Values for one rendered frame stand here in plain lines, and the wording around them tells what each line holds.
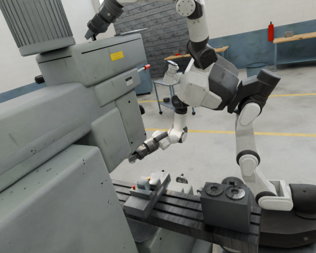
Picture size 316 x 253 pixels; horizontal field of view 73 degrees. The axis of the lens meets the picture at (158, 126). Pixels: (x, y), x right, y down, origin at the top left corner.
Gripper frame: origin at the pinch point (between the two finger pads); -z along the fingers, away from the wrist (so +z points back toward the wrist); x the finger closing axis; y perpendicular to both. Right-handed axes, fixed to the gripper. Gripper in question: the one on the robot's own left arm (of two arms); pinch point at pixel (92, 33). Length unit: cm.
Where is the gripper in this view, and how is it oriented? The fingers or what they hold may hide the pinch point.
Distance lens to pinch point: 112.5
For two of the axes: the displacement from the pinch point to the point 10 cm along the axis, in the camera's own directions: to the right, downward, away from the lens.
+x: 2.5, -4.4, 8.6
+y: -6.6, -7.3, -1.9
